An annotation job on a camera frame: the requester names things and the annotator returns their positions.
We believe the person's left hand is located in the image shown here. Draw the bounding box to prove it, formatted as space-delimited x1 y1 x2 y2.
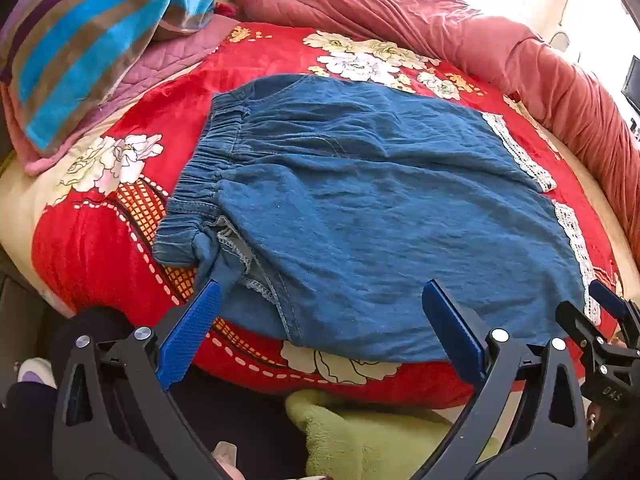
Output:
212 441 245 480

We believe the white purple slipper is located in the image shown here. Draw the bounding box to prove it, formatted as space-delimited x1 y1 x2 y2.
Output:
17 358 56 389

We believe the red floral blanket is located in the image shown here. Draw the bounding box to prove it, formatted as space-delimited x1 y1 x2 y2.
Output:
30 22 624 410

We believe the green fleece jacket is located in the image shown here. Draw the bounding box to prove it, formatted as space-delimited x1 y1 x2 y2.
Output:
285 390 452 479

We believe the rust red rolled duvet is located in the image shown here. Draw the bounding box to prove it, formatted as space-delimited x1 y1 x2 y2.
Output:
232 0 639 254

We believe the cream bed sheet mattress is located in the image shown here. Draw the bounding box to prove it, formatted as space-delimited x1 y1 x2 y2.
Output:
1 63 198 318

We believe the pink quilted pillow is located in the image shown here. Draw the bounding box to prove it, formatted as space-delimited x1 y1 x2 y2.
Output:
1 14 239 176

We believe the striped blue brown towel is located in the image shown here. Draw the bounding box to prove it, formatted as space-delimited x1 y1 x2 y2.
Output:
1 0 216 160

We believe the black wall television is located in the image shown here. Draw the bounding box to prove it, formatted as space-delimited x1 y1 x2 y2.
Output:
622 55 640 114

